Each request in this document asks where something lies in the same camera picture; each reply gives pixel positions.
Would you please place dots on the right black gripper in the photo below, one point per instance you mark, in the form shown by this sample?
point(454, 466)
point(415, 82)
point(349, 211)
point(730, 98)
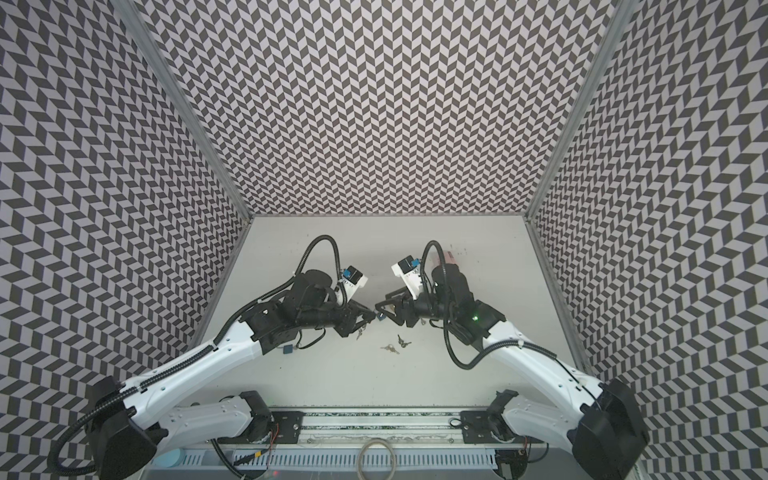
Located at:
point(403, 306)

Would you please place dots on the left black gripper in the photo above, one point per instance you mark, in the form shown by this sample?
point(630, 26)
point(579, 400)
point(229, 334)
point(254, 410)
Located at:
point(350, 318)

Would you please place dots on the black padlock with keys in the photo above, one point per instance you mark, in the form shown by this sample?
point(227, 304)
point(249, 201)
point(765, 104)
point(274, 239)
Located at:
point(359, 331)

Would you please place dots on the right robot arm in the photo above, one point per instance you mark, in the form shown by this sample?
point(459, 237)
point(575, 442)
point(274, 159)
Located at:
point(600, 423)

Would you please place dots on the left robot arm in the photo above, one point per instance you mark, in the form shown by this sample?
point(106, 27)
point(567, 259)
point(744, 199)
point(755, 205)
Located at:
point(130, 423)

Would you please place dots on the small key pair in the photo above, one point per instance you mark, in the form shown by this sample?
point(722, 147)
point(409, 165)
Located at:
point(403, 341)

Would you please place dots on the blue padlock key set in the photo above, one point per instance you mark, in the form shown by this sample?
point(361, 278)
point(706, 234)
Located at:
point(390, 348)

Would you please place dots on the left teal device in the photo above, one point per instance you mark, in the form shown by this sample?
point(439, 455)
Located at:
point(169, 459)

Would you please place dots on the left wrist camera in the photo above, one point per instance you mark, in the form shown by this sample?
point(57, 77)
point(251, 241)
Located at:
point(352, 280)

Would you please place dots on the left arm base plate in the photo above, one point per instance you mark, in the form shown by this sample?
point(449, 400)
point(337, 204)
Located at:
point(277, 427)

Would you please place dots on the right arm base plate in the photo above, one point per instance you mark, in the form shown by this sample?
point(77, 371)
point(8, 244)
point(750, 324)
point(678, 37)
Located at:
point(482, 427)

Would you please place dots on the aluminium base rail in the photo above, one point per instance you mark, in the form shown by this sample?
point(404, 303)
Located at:
point(373, 443)

